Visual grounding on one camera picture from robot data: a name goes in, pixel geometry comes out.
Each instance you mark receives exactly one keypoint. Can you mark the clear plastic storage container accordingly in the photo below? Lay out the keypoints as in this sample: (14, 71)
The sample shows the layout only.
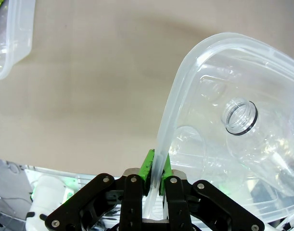
(172, 106)
(19, 36)

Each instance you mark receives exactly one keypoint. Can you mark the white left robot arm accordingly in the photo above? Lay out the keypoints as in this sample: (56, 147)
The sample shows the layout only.
(48, 190)

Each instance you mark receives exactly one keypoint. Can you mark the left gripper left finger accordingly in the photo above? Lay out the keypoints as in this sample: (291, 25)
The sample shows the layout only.
(131, 204)

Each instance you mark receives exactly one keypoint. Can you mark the clear plastic bottle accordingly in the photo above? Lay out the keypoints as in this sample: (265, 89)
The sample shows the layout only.
(257, 149)

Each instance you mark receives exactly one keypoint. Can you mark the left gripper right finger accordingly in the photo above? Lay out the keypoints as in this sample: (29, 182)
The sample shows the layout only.
(176, 204)

